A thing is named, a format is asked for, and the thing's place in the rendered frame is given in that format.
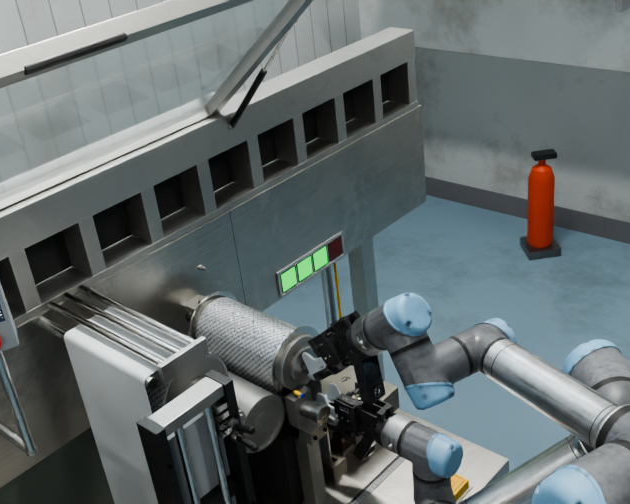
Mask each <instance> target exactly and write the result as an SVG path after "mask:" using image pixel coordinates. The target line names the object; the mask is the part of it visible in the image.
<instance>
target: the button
mask: <svg viewBox="0 0 630 504"><path fill-rule="evenodd" d="M451 485H452V490H453V493H454V497H455V500H456V501H457V500H458V499H459V498H460V497H461V496H462V494H463V493H464V492H465V491H466V490H467V489H468V488H469V480H468V479H466V478H464V477H462V476H460V475H458V474H455V475H453V476H452V477H451Z"/></svg>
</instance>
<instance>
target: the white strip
mask: <svg viewBox="0 0 630 504"><path fill-rule="evenodd" d="M37 324H38V325H39V326H40V327H42V328H44V329H45V330H47V331H49V332H51V333H52V334H54V335H56V336H58V337H59V338H61V339H63V340H64V341H65V344H66V348H67V351H68V354H69V357H70V360H71V364H72V367H73V370H74V373H75V377H76V380H77V383H78V386H79V390H80V393H81V396H82V399H83V403H84V406H85V409H86V412H87V416H88V419H89V422H90V425H91V429H92V432H93V435H94V438H95V442H96V445H97V448H98V451H99V455H100V458H101V461H102V464H103V468H104V471H105V474H106V477H107V481H108V484H109V487H110V490H111V494H112V497H113V500H114V503H115V504H158V501H157V497H156V493H155V490H154V486H153V482H152V479H151V475H150V471H149V468H148V464H147V460H146V457H145V453H144V450H143V446H142V442H141V439H140V435H139V431H138V428H137V424H136V422H137V421H139V420H140V419H142V418H143V417H147V418H148V417H149V416H151V415H152V411H151V407H150V403H149V399H148V396H147V392H146V388H145V386H146V387H148V388H149V389H154V388H155V387H156V386H157V384H158V380H157V378H155V377H153V376H151V374H153V373H154V371H152V370H150V369H148V368H147V367H145V366H143V365H141V364H139V363H137V362H136V361H134V360H132V359H130V358H128V357H126V356H125V355H123V354H121V353H119V352H117V351H115V350H114V349H112V348H110V347H108V346H106V345H104V344H102V343H101V342H99V341H97V340H95V339H93V338H91V337H90V336H88V335H86V334H84V333H82V332H80V331H79V330H77V329H75V328H73V329H71V330H68V329H66V328H64V327H62V326H61V325H59V324H57V323H55V322H53V321H51V320H50V319H48V318H46V317H44V316H42V317H40V318H39V319H38V321H37Z"/></svg>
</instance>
